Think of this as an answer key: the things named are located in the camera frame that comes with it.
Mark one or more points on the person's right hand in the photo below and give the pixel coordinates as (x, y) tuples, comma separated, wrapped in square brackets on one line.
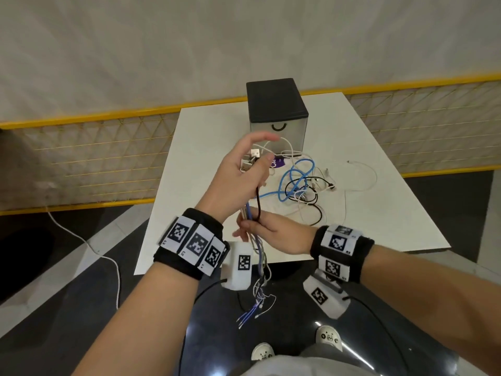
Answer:
[(285, 236)]

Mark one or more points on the person's left hand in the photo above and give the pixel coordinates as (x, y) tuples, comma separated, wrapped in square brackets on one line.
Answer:
[(235, 184)]

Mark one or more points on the black-topped grey drawer box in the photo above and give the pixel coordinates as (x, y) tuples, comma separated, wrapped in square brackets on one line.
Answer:
[(274, 97)]

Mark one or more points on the person's right forearm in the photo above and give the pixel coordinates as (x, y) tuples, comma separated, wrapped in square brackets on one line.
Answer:
[(438, 293)]

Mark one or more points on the person's left forearm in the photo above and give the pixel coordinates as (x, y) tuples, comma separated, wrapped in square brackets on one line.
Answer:
[(137, 328)]

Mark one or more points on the person's grey trousers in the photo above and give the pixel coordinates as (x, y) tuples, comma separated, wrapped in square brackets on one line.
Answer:
[(313, 350)]

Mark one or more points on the dark blue printed packet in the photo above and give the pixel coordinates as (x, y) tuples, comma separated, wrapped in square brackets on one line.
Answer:
[(278, 162)]

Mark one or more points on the black wristband with markers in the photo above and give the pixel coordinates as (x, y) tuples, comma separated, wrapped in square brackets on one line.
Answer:
[(172, 262), (364, 254)]

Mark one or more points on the white shoe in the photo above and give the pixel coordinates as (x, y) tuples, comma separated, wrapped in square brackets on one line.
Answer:
[(328, 336), (262, 352)]

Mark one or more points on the yellow mesh fence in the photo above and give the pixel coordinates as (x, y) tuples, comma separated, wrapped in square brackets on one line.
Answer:
[(98, 160)]

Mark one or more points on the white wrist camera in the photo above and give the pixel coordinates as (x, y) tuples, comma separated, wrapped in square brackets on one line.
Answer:
[(332, 307), (235, 281)]

